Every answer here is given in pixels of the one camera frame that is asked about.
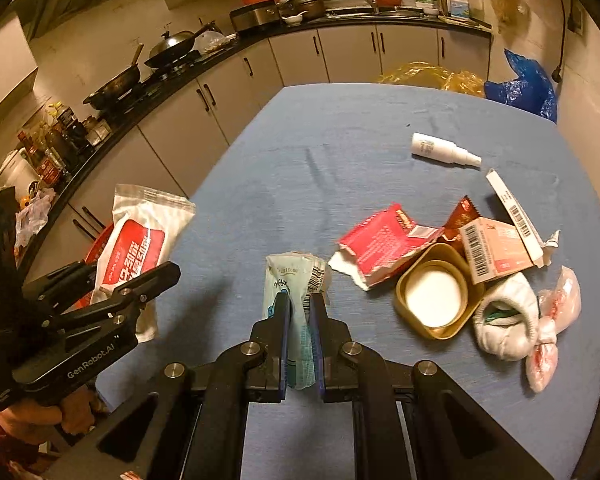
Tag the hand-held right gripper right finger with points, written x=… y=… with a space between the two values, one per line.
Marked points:
x=318 y=322

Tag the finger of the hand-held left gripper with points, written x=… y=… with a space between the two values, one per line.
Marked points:
x=65 y=280
x=145 y=282

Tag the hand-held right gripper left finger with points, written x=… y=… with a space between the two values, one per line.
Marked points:
x=282 y=322

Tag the light blue plastic packet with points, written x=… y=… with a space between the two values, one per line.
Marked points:
x=289 y=280

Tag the white bag with red label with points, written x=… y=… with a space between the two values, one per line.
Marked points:
x=145 y=230

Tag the gold square container white lid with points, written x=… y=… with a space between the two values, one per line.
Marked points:
x=432 y=297

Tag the pink cardboard box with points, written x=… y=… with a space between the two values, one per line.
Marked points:
x=500 y=252

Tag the white cardboard box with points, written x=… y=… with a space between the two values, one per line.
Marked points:
x=512 y=205

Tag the person's left hand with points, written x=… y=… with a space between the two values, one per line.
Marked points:
x=76 y=414

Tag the crumpled plastic bag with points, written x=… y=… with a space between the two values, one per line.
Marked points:
x=35 y=215

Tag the torn red pouch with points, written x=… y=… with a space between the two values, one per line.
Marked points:
x=380 y=245

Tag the white round pot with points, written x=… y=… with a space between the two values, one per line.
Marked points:
x=17 y=172

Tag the group of condiment bottles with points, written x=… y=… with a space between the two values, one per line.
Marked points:
x=55 y=145

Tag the brown red snack wrapper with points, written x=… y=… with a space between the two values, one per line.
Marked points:
x=462 y=217

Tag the white cloth bundle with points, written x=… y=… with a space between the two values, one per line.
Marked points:
x=510 y=340

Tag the dark frying pan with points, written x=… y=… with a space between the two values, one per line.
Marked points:
x=115 y=85

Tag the white tube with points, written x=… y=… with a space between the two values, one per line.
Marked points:
x=432 y=146

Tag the pink plastic wrapped packet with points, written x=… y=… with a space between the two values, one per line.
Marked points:
x=542 y=355
x=562 y=300

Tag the wok with metal lid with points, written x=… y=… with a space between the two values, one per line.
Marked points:
x=172 y=45

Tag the clear plastic bag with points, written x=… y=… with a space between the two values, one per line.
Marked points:
x=210 y=40

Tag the yellow plastic bag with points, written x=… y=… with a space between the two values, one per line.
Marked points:
x=420 y=75

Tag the beige kitchen cabinets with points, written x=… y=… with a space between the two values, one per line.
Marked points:
x=350 y=55

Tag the black kitchen countertop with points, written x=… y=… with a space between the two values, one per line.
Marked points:
x=260 y=37

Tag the rectangular metal pan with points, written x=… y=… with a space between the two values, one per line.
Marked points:
x=252 y=17

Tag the small white bowl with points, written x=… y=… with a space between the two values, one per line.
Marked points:
x=292 y=20

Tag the blue plastic bag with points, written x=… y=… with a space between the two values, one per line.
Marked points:
x=525 y=90

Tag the stack of metal pots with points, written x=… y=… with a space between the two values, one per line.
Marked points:
x=302 y=5

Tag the blue label jug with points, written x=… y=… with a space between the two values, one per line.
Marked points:
x=460 y=7

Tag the wall socket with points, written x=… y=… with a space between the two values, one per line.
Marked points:
x=576 y=17

